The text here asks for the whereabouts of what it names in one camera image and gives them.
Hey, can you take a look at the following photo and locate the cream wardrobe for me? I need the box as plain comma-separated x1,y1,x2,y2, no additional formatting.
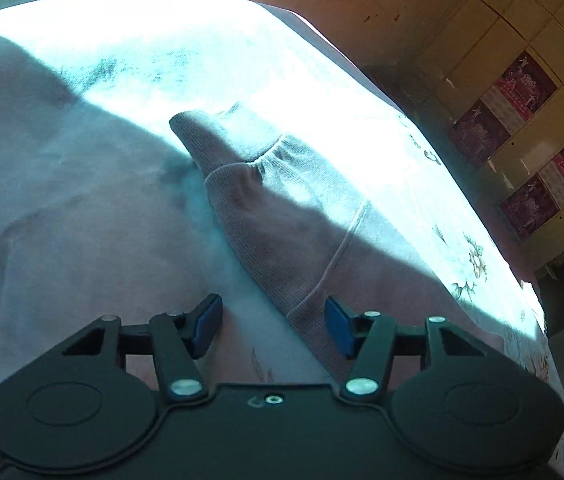
402,0,564,281

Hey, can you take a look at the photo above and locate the magenta calendar poster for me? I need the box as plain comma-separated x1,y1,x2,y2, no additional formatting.
449,50,559,167
500,127,564,239

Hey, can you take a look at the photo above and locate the cream bed headboard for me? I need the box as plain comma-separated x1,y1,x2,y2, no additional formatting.
201,0,444,83

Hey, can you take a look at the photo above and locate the floral bed sheet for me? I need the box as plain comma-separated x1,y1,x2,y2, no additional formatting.
0,0,564,480

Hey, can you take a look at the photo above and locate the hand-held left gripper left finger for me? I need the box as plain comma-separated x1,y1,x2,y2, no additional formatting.
61,293,224,404

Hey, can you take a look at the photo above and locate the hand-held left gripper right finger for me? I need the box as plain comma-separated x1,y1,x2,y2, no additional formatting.
325,295,489,404

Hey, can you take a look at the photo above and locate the pink knit sweater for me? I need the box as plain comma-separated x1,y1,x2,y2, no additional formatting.
169,102,507,387

